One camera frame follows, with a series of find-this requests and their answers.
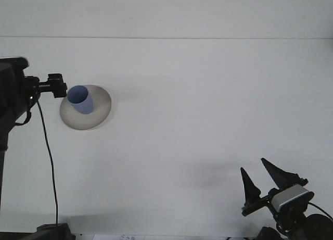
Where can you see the pale blue cup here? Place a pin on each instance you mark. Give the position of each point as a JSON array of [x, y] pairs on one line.
[[83, 104]]

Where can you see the pale round plate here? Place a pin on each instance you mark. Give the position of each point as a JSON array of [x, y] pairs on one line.
[[86, 121]]

